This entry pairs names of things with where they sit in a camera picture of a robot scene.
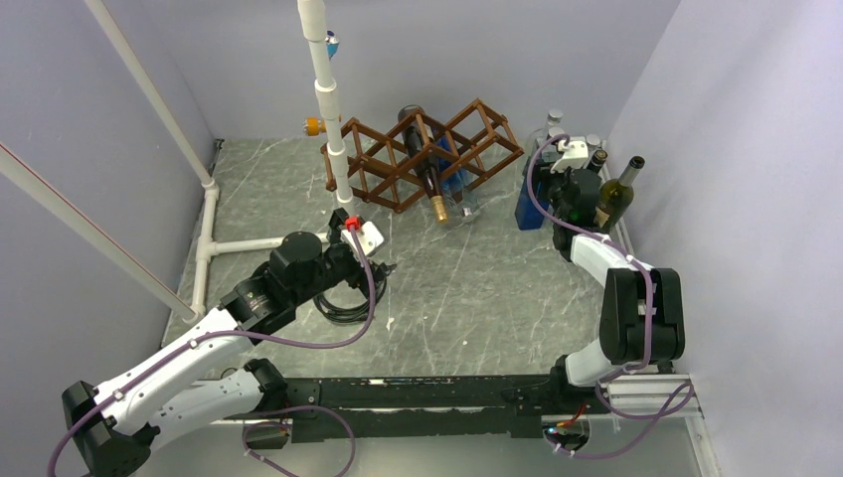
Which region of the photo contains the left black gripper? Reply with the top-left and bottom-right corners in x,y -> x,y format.
291,208 -> 395,306

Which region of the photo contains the dark green wine bottle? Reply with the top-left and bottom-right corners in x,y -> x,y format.
595,156 -> 646,234

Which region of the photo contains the blue glass bottle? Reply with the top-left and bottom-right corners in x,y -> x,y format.
514,173 -> 550,231
435,155 -> 480,223

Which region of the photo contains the clear bottle red label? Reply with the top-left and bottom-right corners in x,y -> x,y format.
526,108 -> 564,157

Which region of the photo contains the clear square glass bottle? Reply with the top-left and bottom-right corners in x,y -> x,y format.
585,133 -> 602,155

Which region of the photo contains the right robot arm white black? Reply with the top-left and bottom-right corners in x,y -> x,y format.
525,158 -> 686,412

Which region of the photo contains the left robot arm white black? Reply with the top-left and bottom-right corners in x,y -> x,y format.
47,209 -> 392,476

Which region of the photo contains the brown wooden wine rack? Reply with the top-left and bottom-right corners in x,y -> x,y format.
340,98 -> 524,214

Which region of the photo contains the dark bottle gold cap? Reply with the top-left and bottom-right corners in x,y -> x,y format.
402,119 -> 448,224

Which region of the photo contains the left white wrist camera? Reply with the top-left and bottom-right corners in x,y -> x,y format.
341,216 -> 387,258

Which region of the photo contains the coiled black cable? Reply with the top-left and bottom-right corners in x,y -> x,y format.
313,276 -> 389,326

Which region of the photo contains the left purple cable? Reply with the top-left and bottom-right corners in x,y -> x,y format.
46,227 -> 378,477

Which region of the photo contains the purple cable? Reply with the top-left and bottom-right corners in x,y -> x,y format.
524,133 -> 694,461
46,227 -> 378,477

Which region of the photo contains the white pvc pipe frame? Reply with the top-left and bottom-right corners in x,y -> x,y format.
85,1 -> 354,324

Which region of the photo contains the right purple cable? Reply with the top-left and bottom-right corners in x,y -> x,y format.
524,133 -> 694,461

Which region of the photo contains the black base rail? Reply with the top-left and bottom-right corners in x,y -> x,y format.
244,375 -> 585,443

